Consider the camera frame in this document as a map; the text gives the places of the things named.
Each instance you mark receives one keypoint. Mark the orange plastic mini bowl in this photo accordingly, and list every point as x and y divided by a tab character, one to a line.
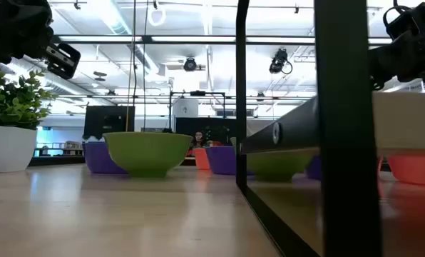
201	160
415	169

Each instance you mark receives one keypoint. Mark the person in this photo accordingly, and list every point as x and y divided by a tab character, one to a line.
199	137

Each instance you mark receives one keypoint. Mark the green artificial plant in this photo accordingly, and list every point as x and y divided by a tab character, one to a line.
9	103

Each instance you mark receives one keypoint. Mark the purple plastic mini bowl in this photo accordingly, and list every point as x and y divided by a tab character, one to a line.
220	160
95	158
314	169

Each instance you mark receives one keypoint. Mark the black background partition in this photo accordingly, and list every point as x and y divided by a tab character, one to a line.
216	125

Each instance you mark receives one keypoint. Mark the background storage shelf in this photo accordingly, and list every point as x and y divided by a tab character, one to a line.
59	150

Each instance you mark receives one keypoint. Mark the black background monitor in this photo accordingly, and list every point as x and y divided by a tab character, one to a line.
107	121

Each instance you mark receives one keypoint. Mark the white plant pot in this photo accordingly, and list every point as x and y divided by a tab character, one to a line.
5	150

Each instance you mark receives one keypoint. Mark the round black ceiling camera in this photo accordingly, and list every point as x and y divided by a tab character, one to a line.
190	65

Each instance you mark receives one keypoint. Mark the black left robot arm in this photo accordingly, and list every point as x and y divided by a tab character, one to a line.
13	28

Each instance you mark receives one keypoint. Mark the dark background board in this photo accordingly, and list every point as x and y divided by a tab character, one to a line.
155	130

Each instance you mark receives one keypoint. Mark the black background stand frame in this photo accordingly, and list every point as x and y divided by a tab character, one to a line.
198	93

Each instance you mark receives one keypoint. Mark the green plastic mini bowl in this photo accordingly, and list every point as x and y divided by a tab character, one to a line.
276	166
146	153

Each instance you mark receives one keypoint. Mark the black framed wooden shelf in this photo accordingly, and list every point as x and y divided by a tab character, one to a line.
344	142

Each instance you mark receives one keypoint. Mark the black overhead crossbar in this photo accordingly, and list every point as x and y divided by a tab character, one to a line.
127	42

